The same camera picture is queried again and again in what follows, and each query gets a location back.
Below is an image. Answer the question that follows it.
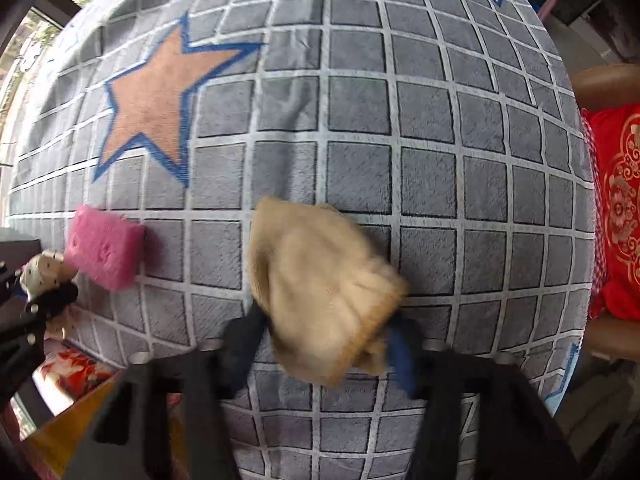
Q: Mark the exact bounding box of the white polka dot scrunchie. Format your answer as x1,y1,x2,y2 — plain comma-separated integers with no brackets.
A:
20,249,78,341

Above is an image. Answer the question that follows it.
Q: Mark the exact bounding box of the beige knitted sock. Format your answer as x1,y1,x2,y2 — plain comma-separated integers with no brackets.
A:
247,197,408,387

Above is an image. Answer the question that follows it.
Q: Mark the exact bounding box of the red yellow cardboard box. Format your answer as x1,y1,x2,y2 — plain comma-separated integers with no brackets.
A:
22,336,191,480

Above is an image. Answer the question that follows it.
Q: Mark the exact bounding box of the pink sponge block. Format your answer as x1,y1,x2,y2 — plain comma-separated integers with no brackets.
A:
64,205,145,292

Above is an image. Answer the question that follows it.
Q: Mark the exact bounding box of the brown wooden chair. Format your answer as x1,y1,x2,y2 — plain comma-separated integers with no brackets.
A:
570,64,639,362

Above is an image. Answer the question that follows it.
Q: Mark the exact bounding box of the red white checked cloth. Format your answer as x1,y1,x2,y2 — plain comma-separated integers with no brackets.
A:
580,110,608,318

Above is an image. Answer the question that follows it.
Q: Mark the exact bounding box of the grey checked star tablecloth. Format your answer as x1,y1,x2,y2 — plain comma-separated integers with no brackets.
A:
4,0,597,480

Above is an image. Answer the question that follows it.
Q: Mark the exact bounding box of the red embroidered cushion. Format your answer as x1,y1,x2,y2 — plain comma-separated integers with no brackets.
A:
582,104,639,322

